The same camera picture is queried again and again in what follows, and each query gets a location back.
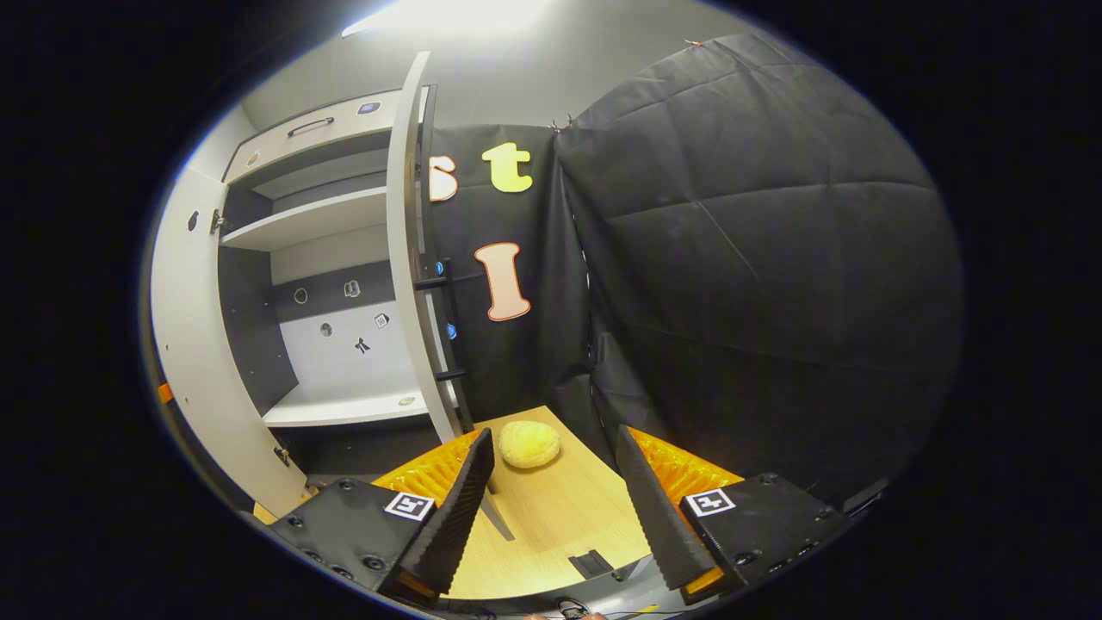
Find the black door handle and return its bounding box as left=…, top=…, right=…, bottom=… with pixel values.
left=413, top=258, right=474, bottom=433

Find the grey shoe cabinet door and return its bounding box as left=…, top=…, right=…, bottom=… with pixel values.
left=148, top=168, right=309, bottom=519
left=385, top=50, right=517, bottom=542

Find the black table clamp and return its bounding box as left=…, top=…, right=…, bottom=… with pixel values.
left=568, top=549, right=617, bottom=580

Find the yellow round bun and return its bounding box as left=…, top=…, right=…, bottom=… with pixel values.
left=498, top=420, right=561, bottom=470

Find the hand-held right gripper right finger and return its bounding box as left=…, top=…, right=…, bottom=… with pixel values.
left=616, top=425, right=853, bottom=605

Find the grey cabinet drawer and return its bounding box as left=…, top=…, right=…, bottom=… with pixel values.
left=224, top=89, right=406, bottom=186

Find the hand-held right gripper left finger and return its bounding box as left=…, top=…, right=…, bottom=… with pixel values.
left=271, top=428, right=497, bottom=608

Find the light grey cabinet shelf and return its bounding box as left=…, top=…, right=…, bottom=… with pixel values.
left=263, top=383, right=457, bottom=429
left=220, top=187, right=390, bottom=252

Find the black backdrop cloth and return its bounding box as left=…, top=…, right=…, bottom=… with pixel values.
left=418, top=34, right=965, bottom=518

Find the grey double-door shoe cabinet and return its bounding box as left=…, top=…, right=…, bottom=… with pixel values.
left=215, top=84, right=473, bottom=487

